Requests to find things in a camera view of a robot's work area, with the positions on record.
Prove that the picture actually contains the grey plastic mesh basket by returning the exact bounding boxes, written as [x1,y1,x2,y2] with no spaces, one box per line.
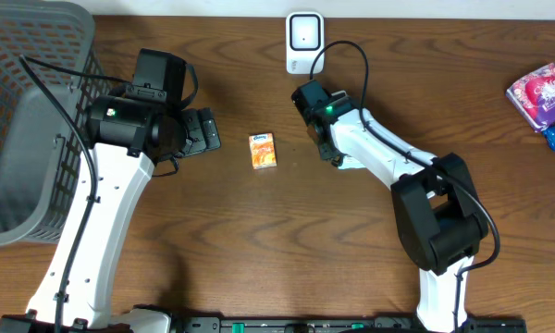
[0,1,112,246]

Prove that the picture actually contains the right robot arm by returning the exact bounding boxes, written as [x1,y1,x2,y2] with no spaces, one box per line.
[291,80,489,332]

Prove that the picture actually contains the teal wet wipes packet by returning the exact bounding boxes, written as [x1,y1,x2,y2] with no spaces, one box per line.
[338,155,364,170]

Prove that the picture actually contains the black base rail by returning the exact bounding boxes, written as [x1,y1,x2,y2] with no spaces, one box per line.
[169,316,527,333]

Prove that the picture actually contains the purple snack packet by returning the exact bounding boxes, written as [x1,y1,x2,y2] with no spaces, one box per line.
[506,63,555,132]

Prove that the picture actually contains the left black cable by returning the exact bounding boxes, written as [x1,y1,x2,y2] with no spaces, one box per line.
[18,54,130,333]

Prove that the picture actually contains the right black cable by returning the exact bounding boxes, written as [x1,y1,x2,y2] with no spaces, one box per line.
[308,40,501,333]

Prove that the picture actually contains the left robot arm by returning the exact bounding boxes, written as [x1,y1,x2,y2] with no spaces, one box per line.
[0,48,221,333]

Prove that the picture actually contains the black cable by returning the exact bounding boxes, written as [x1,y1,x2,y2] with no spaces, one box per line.
[308,40,501,333]
[18,54,130,333]

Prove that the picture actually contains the orange tissue packet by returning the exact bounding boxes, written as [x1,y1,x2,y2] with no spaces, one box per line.
[249,133,277,169]

